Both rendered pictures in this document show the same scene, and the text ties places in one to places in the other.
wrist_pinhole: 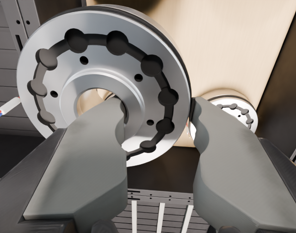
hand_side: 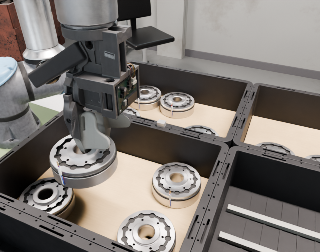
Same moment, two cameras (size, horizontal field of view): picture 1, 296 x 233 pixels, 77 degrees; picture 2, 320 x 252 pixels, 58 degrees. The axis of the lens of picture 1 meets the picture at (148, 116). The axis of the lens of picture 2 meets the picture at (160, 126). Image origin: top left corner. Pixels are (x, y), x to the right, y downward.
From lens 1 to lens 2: 0.48 m
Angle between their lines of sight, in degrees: 73
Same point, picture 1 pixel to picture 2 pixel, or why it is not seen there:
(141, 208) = not seen: outside the picture
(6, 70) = not seen: outside the picture
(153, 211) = not seen: outside the picture
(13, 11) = (31, 219)
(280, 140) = (180, 145)
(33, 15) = (40, 212)
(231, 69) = (142, 178)
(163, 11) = (89, 202)
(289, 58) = (143, 151)
